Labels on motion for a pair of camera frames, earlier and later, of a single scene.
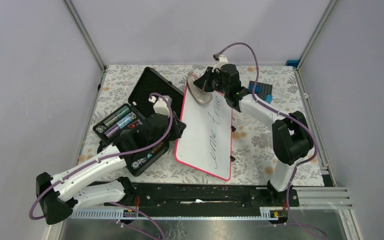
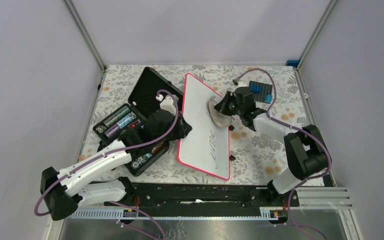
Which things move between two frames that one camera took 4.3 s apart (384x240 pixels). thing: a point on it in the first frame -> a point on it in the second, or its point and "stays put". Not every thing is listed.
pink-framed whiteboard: (206, 144) stays put
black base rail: (207, 195) stays put
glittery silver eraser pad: (203, 97) -> (220, 119)
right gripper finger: (205, 82) -> (225, 105)
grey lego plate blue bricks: (263, 90) stays put
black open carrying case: (141, 129) stays put
